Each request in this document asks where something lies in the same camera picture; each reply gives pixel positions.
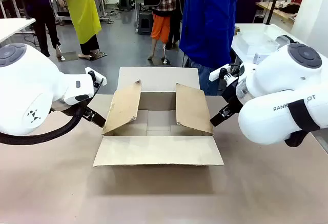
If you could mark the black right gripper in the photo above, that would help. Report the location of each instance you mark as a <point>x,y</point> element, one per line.
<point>232,97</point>

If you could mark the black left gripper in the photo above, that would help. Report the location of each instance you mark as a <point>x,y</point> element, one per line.
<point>82,111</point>

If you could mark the brown cardboard box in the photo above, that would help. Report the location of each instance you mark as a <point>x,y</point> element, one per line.
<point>156,149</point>

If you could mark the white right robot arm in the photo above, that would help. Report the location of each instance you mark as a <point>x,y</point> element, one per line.
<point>276,85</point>

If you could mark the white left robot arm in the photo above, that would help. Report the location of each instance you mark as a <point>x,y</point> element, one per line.
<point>25,85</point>

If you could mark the dark floor mat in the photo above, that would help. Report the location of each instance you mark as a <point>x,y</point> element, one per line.
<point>98,56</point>

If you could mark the grey floor plate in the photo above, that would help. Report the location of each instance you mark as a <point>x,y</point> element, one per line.
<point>68,56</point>

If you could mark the clear plastic bag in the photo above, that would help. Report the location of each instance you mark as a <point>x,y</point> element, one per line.
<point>256,43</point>

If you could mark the large white side table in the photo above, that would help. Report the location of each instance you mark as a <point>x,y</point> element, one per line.
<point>258,29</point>

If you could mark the person in blue jacket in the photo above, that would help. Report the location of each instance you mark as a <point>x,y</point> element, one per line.
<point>207,21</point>

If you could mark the black plastic stool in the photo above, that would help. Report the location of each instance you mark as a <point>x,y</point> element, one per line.
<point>145,22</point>

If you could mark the person in yellow apron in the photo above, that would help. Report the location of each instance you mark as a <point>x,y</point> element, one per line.
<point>83,11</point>

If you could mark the person in black clothes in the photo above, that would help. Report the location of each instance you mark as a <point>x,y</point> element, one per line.
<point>42,16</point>

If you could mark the person in orange shorts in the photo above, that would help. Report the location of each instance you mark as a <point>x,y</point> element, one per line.
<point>161,16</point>

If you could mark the person in purple skirt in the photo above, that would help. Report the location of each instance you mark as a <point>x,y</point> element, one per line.
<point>248,1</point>

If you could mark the wooden workbench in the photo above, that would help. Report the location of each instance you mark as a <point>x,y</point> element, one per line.
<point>282,11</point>

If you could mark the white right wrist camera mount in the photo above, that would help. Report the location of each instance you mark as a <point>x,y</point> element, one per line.
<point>217,73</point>

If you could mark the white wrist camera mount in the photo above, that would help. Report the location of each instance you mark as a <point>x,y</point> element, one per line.
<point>217,73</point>
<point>98,74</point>

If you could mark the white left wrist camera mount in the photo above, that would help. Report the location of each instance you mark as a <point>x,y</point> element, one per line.
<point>98,74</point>

